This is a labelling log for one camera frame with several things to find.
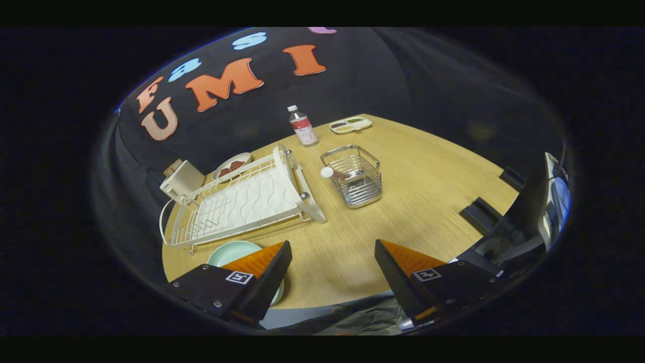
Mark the white compartment tray with beans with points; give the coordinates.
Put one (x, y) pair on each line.
(350, 124)

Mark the light green plate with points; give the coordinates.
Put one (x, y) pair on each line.
(232, 250)

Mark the white dish rack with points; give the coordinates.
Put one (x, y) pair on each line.
(247, 201)

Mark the person's grey clothing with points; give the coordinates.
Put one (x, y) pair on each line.
(363, 320)

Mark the red meat piece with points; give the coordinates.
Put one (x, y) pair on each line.
(225, 172)
(236, 165)

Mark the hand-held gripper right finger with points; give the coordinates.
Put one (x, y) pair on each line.
(395, 282)

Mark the white round dish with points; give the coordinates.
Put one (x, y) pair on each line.
(241, 158)

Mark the brown toast slice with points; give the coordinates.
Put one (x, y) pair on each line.
(174, 166)

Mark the black table clamp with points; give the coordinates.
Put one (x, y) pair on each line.
(481, 215)
(513, 179)

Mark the white toaster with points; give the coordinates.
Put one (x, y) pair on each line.
(184, 182)

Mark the spoon with white round end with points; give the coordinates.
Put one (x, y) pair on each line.
(327, 172)

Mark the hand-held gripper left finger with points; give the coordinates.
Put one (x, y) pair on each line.
(269, 282)

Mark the black backdrop cloth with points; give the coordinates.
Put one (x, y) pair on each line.
(393, 75)

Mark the clear bottle with red label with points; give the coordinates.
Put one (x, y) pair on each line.
(304, 128)

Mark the computer monitor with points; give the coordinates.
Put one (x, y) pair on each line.
(557, 201)

